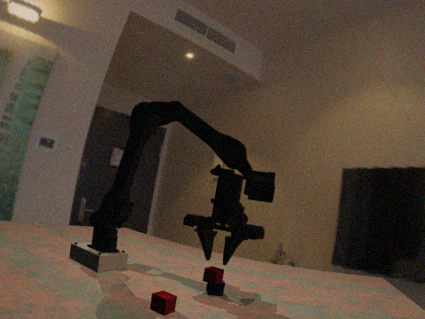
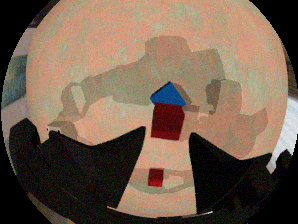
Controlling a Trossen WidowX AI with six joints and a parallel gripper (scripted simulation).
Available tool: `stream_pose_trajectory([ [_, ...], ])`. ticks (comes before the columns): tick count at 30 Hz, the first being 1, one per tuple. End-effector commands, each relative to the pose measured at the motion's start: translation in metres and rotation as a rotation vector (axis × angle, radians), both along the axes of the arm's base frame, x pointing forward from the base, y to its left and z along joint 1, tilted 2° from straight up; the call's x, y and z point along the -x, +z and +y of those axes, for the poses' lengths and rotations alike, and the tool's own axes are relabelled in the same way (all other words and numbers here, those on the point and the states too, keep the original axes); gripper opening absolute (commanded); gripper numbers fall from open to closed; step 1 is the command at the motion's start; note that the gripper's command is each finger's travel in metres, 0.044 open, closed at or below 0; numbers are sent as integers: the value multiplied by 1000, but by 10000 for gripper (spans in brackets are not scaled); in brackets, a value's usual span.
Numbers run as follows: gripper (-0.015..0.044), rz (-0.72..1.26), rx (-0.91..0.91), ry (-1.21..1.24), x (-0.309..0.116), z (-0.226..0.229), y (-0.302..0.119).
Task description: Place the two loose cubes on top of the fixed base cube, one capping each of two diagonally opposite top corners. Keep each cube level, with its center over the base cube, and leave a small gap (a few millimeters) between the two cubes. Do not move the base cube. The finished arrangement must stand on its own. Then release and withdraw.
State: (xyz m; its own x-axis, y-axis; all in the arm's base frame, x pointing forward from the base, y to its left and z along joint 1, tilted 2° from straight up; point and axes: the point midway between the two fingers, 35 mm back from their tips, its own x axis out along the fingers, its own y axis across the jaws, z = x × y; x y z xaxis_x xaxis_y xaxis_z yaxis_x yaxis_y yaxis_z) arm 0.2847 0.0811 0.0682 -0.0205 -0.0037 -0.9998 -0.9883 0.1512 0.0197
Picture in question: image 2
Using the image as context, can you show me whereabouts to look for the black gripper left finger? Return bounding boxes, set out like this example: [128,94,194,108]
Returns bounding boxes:
[48,125,146,209]

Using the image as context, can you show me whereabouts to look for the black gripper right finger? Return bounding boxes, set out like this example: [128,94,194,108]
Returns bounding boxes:
[188,132,273,214]

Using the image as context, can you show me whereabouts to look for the blue cube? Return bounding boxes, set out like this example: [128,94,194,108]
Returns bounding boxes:
[150,81,185,108]

